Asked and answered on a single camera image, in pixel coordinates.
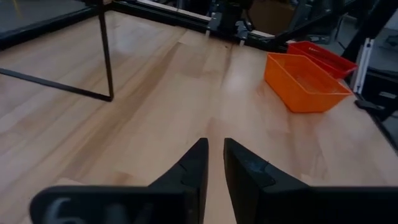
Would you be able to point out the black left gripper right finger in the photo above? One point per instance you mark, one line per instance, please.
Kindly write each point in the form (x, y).
(295, 205)

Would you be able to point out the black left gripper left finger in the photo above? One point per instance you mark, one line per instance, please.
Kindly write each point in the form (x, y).
(124, 205)

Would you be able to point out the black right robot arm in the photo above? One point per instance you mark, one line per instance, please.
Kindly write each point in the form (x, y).
(230, 18)

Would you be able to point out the orange plastic basket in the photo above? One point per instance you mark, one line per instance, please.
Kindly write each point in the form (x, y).
(289, 93)

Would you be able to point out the red plastic basket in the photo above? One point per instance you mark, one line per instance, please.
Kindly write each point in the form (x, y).
(342, 67)

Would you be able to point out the silver aluminium extrusion bar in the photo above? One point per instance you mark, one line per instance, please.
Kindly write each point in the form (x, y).
(362, 68)

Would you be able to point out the brown cardboard box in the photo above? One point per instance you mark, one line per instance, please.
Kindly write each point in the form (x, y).
(270, 15)

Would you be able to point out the black aluminium rig frame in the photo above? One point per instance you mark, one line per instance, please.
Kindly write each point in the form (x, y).
(31, 32)

